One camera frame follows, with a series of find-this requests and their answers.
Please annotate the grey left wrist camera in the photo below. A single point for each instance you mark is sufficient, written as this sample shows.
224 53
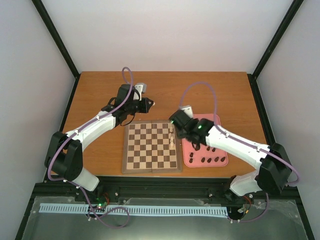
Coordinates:
141 87

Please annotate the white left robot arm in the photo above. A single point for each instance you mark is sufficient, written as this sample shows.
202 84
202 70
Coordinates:
65 152

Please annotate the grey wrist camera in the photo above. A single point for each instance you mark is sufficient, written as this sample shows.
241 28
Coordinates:
188 110
141 87

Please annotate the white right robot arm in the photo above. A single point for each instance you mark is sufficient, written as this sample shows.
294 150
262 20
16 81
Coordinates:
270 162

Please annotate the light blue cable duct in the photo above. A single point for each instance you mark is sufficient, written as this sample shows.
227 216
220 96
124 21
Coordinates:
136 210

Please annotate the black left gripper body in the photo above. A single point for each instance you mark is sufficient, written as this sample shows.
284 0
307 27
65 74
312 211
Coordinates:
142 109

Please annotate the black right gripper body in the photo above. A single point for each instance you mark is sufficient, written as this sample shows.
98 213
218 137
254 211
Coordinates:
182 135

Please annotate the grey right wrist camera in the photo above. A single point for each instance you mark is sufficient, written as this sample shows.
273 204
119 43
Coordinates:
188 110

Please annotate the wooden chessboard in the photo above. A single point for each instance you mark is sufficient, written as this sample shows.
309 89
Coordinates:
147 148

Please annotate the black frame post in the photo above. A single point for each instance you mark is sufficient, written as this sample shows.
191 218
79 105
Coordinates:
283 26
50 26

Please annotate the right black frame post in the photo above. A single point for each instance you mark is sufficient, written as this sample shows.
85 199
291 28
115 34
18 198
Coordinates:
283 26

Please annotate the black aluminium frame rail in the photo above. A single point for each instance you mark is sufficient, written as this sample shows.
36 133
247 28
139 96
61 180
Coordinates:
212 189

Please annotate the pink plastic tray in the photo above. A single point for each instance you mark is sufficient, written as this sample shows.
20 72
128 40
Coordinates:
204 152

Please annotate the left black frame post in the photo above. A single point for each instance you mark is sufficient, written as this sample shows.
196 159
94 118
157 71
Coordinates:
50 26

